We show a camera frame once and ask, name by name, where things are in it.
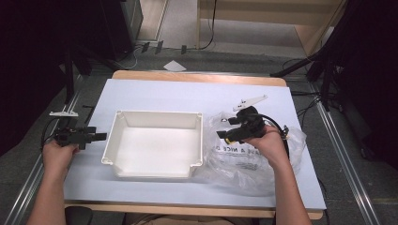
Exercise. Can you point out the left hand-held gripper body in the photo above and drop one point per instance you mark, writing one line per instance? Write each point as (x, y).
(70, 137)

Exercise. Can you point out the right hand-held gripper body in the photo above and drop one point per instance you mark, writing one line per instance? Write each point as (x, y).
(250, 123)

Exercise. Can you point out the clear printed plastic bag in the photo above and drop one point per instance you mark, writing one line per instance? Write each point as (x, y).
(231, 168)

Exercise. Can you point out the person's left hand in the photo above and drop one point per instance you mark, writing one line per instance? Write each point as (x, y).
(58, 156)

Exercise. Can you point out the person's right hand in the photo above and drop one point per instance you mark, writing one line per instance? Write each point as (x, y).
(269, 146)

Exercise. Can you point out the white plastic tray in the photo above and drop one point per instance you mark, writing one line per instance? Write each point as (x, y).
(153, 150)

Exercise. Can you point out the pale blue table mat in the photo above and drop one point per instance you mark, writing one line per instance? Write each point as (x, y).
(156, 93)

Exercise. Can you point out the black stool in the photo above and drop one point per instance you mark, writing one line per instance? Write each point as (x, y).
(78, 216)

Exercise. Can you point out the white paper sheet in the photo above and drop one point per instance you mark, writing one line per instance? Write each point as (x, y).
(174, 66)

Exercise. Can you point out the black tripod stand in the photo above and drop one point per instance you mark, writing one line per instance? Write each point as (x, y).
(319, 68)

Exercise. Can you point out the light wooden furniture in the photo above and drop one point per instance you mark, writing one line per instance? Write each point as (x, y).
(275, 18)

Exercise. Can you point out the black cabinet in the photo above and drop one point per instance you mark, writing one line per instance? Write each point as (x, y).
(122, 25)

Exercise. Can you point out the metal floor rail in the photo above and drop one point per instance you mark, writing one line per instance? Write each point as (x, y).
(31, 184)
(347, 162)

